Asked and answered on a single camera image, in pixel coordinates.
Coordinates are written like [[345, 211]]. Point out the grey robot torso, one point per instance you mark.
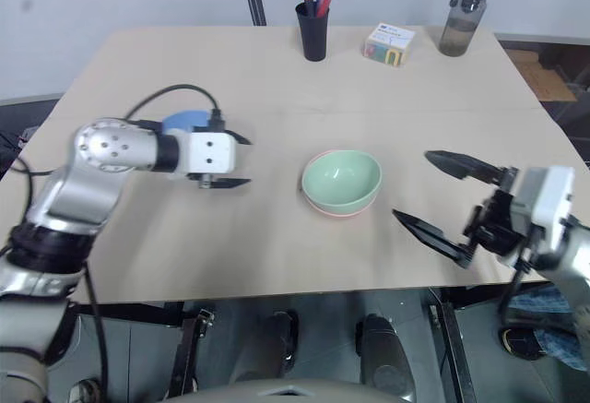
[[295, 391]]

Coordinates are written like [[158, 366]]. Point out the blue jeans leg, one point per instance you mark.
[[558, 324]]

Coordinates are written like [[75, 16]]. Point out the black pen cup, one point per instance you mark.
[[313, 34]]

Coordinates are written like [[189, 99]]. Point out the dark rounded shape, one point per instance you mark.
[[380, 352], [282, 340]]

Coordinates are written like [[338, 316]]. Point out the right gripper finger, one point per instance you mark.
[[428, 236], [461, 164]]

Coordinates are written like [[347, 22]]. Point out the green bowl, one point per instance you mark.
[[341, 177]]

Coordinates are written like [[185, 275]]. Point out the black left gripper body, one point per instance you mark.
[[205, 181]]

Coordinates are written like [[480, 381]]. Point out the grey water bottle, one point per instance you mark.
[[461, 20]]

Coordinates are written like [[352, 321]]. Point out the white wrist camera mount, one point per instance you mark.
[[548, 205], [213, 151]]

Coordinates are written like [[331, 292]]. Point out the blue bowl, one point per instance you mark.
[[186, 120]]

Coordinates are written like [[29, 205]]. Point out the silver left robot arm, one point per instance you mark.
[[83, 191]]

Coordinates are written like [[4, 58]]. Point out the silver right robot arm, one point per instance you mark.
[[569, 255]]

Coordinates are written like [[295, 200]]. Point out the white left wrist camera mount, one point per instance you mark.
[[213, 151]]

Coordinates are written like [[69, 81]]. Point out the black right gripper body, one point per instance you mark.
[[500, 223]]

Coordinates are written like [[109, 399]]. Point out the red pen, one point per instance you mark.
[[325, 1]]

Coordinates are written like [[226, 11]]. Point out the black shoe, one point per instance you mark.
[[523, 342]]

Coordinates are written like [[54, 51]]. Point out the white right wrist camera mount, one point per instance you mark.
[[548, 205]]

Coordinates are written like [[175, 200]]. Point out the paper clip box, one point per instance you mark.
[[388, 45]]

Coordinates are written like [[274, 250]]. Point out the black table leg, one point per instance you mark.
[[454, 347], [189, 352]]

